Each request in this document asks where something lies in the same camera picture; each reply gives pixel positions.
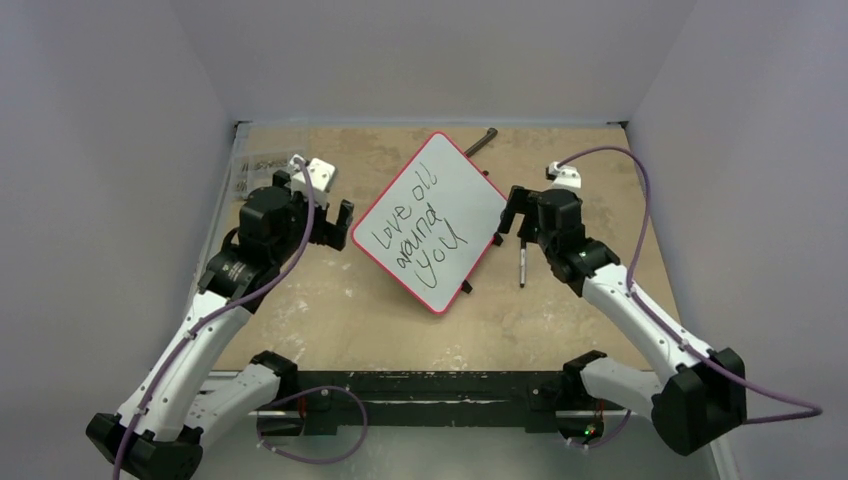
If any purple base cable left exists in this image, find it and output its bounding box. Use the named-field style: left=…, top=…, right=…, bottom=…
left=256, top=384, right=368, bottom=465

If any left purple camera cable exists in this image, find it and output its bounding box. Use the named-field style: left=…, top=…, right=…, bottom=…
left=112, top=157, right=317, bottom=480

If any red framed whiteboard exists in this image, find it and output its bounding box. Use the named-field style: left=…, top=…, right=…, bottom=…
left=351, top=132, right=506, bottom=315

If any black whiteboard stand bracket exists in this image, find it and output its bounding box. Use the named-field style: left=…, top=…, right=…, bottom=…
left=464, top=127, right=499, bottom=158

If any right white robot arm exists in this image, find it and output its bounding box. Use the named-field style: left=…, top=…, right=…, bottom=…
left=498, top=185, right=748, bottom=455

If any purple camera cable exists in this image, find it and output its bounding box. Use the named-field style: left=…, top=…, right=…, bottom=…
left=112, top=157, right=317, bottom=480
left=555, top=146, right=824, bottom=425

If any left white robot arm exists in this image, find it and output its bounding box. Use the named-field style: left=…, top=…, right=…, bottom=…
left=86, top=161, right=353, bottom=479

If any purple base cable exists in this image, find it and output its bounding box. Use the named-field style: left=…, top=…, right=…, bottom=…
left=256, top=384, right=368, bottom=465
left=563, top=407, right=631, bottom=452

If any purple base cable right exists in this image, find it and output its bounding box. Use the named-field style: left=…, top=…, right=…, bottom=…
left=563, top=407, right=631, bottom=452

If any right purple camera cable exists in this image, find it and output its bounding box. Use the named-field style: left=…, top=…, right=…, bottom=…
left=555, top=146, right=824, bottom=425

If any clear plastic screw box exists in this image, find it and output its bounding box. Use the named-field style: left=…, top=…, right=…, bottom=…
left=230, top=148, right=306, bottom=200

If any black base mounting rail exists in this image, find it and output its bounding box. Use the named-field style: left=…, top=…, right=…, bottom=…
left=254, top=371, right=623, bottom=437

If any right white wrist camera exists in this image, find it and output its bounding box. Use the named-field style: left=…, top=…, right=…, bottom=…
left=545, top=161, right=582, bottom=192

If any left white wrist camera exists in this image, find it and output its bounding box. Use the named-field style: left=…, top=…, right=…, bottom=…
left=288, top=154, right=337, bottom=210

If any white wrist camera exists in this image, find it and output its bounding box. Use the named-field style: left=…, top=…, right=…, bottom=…
left=545, top=161, right=582, bottom=192
left=288, top=154, right=337, bottom=210

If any white whiteboard marker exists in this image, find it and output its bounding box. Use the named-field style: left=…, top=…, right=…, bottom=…
left=519, top=239, right=527, bottom=288

